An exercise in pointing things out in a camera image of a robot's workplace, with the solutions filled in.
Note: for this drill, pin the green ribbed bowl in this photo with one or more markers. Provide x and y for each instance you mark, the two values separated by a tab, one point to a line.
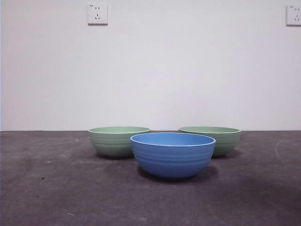
110	143
227	143

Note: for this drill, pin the blue ribbed bowl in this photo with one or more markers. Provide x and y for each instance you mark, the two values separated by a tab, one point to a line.
172	160

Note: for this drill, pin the white wall socket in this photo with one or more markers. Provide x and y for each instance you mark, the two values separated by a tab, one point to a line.
294	15
98	14

